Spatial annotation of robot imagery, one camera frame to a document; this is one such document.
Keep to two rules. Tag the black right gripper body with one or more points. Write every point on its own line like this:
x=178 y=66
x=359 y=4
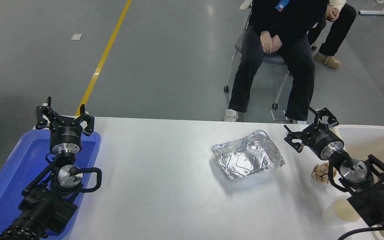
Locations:
x=318 y=141

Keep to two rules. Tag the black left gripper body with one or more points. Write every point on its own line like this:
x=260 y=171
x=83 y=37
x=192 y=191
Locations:
x=66 y=133

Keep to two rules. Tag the white paper cup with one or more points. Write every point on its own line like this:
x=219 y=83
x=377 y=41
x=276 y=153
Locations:
x=340 y=210

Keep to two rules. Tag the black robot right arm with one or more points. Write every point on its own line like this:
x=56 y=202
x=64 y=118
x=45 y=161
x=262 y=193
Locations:
x=378 y=200

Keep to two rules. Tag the person's left hand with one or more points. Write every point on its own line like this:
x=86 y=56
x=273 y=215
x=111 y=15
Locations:
x=336 y=14
x=277 y=43

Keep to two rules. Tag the person's right hand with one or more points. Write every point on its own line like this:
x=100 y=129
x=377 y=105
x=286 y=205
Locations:
x=266 y=41
x=328 y=13

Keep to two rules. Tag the clear floor plate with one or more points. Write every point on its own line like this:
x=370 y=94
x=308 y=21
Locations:
x=278 y=115

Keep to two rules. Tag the crumpled tan paper ball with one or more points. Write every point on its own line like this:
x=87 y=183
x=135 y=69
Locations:
x=319 y=173

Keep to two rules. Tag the silver foil tray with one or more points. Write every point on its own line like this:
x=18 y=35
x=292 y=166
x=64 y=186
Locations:
x=245 y=160

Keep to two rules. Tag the large pale bin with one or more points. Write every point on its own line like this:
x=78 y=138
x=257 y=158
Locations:
x=378 y=143

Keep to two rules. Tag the blue plastic tray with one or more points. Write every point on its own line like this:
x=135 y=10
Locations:
x=12 y=173

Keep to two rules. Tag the grey wheeled chair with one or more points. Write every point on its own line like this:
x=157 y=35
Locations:
x=273 y=59

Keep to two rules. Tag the seated person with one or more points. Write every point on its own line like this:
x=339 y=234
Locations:
x=278 y=20
x=338 y=30

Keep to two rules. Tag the blue id badge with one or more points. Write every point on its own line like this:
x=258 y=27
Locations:
x=282 y=5

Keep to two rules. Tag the white metal frame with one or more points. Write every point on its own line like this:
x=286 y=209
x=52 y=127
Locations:
x=378 y=12

